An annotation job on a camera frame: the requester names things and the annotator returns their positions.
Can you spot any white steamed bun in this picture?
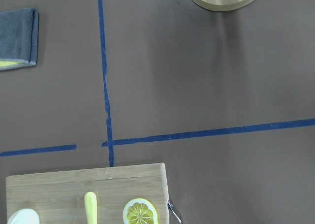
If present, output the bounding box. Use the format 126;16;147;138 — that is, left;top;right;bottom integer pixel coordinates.
7;208;40;224

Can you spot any lemon slice upper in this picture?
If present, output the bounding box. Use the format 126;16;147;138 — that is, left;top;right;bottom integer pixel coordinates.
123;198;158;224

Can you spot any yellow plastic knife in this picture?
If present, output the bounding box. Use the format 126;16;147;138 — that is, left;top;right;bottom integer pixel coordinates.
84;192;97;224

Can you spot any bamboo cutting board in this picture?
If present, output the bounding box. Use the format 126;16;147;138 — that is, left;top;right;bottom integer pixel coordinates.
6;163;170;224

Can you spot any grey folded cloth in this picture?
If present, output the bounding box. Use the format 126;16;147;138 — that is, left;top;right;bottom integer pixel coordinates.
0;8;39;71

